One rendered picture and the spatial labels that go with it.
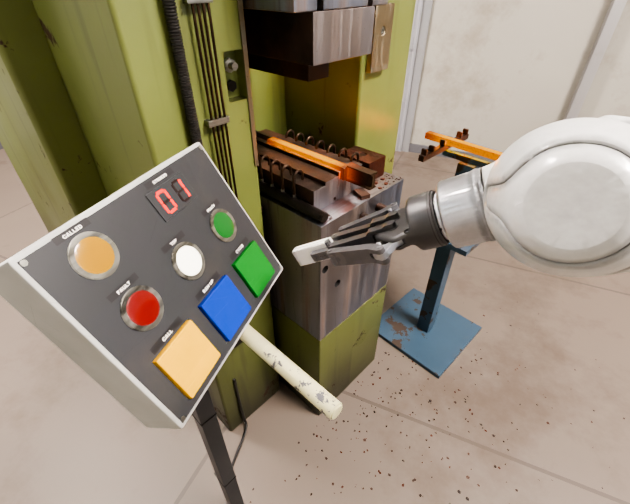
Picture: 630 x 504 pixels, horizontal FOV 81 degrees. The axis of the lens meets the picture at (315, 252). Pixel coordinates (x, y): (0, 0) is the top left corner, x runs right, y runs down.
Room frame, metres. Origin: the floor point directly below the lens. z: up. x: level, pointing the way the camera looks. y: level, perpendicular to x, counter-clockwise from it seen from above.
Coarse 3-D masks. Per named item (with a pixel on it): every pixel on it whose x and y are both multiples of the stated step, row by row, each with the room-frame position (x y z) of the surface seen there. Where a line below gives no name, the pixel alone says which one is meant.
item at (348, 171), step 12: (276, 144) 1.10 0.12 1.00; (288, 144) 1.08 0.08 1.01; (312, 156) 0.99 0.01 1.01; (324, 156) 0.99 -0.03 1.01; (336, 168) 0.93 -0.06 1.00; (348, 168) 0.91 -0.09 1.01; (360, 168) 0.89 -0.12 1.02; (348, 180) 0.90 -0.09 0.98; (360, 180) 0.88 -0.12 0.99; (372, 180) 0.86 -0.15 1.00
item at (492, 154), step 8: (432, 136) 1.33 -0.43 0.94; (440, 136) 1.31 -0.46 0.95; (448, 136) 1.31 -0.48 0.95; (448, 144) 1.28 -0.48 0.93; (456, 144) 1.26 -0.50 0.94; (464, 144) 1.23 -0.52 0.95; (472, 144) 1.23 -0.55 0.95; (472, 152) 1.21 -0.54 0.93; (480, 152) 1.19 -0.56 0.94; (488, 152) 1.17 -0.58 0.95; (496, 152) 1.16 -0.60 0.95; (496, 160) 1.14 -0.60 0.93
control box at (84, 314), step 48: (144, 192) 0.45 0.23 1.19; (192, 192) 0.51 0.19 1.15; (48, 240) 0.32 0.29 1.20; (144, 240) 0.39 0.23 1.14; (192, 240) 0.45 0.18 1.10; (240, 240) 0.52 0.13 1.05; (0, 288) 0.29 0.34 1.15; (48, 288) 0.28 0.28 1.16; (96, 288) 0.31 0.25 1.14; (144, 288) 0.34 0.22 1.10; (192, 288) 0.39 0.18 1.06; (240, 288) 0.45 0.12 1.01; (48, 336) 0.28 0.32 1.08; (96, 336) 0.27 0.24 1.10; (144, 336) 0.30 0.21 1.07; (240, 336) 0.38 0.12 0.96; (144, 384) 0.25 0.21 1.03
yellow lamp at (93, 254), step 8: (88, 240) 0.34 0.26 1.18; (96, 240) 0.35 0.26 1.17; (104, 240) 0.36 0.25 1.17; (80, 248) 0.33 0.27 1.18; (88, 248) 0.34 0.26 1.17; (96, 248) 0.34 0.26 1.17; (104, 248) 0.35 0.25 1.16; (80, 256) 0.32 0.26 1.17; (88, 256) 0.33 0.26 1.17; (96, 256) 0.33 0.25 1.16; (104, 256) 0.34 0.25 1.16; (112, 256) 0.35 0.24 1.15; (80, 264) 0.32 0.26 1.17; (88, 264) 0.32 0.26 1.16; (96, 264) 0.33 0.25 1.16; (104, 264) 0.33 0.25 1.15; (112, 264) 0.34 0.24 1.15; (96, 272) 0.32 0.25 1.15
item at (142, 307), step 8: (136, 296) 0.33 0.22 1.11; (144, 296) 0.33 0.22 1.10; (152, 296) 0.34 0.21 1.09; (128, 304) 0.31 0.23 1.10; (136, 304) 0.32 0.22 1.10; (144, 304) 0.33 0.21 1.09; (152, 304) 0.33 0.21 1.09; (128, 312) 0.31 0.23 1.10; (136, 312) 0.31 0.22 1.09; (144, 312) 0.32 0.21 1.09; (152, 312) 0.32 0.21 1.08; (136, 320) 0.30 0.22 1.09; (144, 320) 0.31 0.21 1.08; (152, 320) 0.32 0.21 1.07
